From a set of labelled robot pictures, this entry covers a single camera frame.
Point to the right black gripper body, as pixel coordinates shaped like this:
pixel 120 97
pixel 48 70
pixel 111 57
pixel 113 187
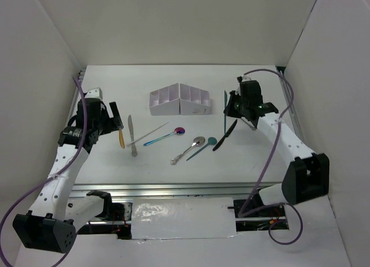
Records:
pixel 236 105

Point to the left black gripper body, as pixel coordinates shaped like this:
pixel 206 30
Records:
pixel 104 124

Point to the teal knife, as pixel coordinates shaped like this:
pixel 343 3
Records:
pixel 225 106

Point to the black knife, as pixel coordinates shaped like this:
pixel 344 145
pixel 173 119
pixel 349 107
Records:
pixel 226 135

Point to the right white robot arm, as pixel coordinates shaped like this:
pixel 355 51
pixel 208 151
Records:
pixel 308 173

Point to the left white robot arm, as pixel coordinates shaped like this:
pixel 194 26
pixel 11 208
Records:
pixel 51 223

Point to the gold knife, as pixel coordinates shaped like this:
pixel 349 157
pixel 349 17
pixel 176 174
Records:
pixel 121 139

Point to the silver ornate knife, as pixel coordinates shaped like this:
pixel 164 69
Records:
pixel 134 152

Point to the white chopstick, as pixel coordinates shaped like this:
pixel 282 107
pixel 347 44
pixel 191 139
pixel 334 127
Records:
pixel 146 135

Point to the white left utensil organizer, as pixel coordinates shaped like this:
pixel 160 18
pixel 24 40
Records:
pixel 165 101

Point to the white utensil organizer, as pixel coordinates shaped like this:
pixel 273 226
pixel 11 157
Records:
pixel 194 101
pixel 165 101

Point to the teal spoon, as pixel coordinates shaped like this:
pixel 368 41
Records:
pixel 211 142

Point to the white right utensil organizer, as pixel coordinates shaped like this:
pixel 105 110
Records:
pixel 194 101

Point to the iridescent rainbow spoon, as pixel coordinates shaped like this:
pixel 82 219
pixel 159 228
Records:
pixel 176 131

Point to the silver ornate spoon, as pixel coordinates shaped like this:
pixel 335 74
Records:
pixel 198 141

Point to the white cover plate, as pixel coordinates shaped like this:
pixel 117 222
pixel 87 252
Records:
pixel 183 218

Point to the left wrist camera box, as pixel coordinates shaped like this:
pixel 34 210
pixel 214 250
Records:
pixel 94 93

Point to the aluminium front rail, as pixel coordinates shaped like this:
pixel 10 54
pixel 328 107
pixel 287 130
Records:
pixel 164 190

